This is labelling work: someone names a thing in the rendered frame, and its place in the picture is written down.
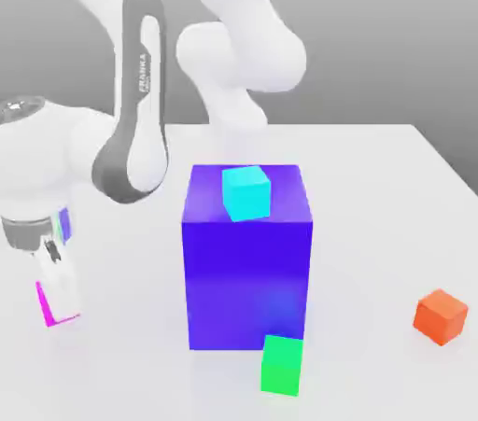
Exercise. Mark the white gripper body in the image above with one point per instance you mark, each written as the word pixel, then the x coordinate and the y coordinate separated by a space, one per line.
pixel 59 284

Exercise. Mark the small magenta cube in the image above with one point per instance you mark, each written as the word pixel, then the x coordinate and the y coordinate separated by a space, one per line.
pixel 47 312

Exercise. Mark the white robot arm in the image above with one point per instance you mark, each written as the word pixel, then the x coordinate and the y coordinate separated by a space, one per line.
pixel 224 55

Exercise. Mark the small cyan cube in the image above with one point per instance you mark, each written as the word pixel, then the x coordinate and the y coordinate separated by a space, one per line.
pixel 246 195

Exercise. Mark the small green cube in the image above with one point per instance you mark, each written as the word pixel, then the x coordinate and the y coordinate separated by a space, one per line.
pixel 281 367

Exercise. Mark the small orange cube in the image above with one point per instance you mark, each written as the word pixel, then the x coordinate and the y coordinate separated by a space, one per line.
pixel 440 318

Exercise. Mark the large blue box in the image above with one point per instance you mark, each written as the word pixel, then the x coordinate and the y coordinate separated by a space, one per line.
pixel 246 271

